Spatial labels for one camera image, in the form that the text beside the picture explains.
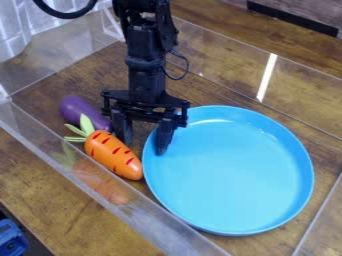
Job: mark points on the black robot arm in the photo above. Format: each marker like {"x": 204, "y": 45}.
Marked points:
{"x": 151, "y": 38}

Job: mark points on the orange toy carrot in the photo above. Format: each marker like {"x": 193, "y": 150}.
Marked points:
{"x": 105, "y": 149}

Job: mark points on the clear acrylic enclosure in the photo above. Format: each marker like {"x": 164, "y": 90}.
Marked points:
{"x": 244, "y": 60}

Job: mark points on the blue plastic plate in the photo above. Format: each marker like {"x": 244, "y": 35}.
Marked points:
{"x": 235, "y": 176}

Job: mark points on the purple toy eggplant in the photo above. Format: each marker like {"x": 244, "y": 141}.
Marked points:
{"x": 73, "y": 106}

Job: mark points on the blue object at corner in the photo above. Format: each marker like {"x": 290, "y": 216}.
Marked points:
{"x": 13, "y": 243}

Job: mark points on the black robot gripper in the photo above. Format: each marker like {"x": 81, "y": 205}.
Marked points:
{"x": 145, "y": 102}

